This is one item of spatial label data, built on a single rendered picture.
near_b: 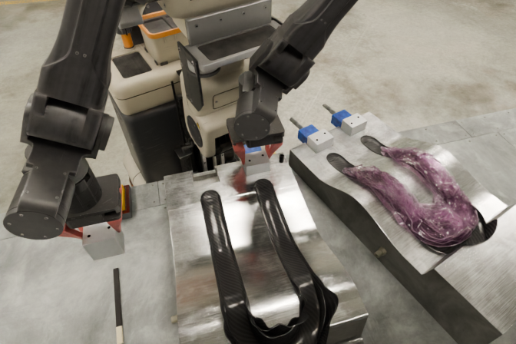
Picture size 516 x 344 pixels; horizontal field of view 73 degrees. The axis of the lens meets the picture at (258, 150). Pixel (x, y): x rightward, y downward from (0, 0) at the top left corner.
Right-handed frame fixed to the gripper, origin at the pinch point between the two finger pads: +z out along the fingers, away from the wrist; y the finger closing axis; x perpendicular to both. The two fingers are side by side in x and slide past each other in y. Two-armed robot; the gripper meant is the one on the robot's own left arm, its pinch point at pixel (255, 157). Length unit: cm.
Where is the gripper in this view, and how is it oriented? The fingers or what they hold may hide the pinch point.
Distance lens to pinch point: 73.6
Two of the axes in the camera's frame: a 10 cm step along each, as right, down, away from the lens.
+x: -2.5, -6.9, 6.8
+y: 9.7, -1.8, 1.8
